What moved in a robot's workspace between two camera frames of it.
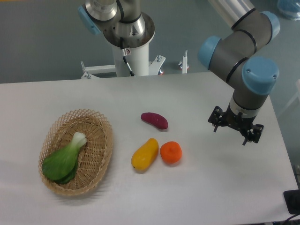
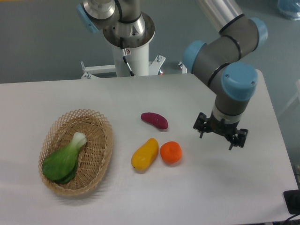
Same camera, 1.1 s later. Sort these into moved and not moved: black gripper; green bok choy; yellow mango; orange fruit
Moved: black gripper
Not moved: yellow mango; orange fruit; green bok choy
